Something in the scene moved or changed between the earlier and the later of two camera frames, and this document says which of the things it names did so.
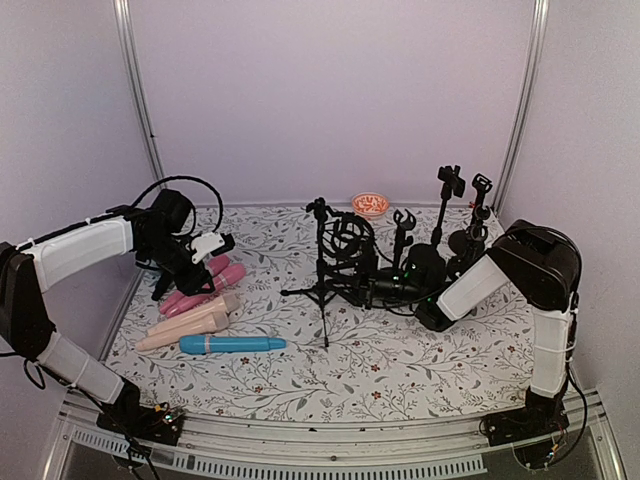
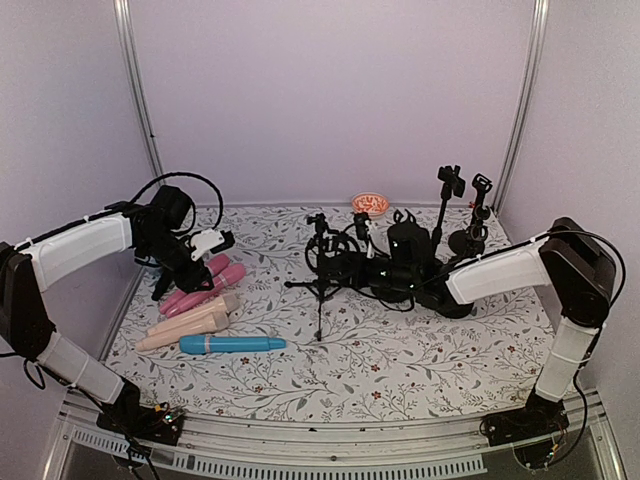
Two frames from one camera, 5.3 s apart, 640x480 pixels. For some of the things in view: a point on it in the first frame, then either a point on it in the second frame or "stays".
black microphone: (162, 286) stays
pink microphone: (224, 277) stays
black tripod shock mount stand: (345, 238) to (315, 258)
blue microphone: (218, 344) stays
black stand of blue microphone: (453, 182) stays
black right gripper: (364, 282) to (347, 265)
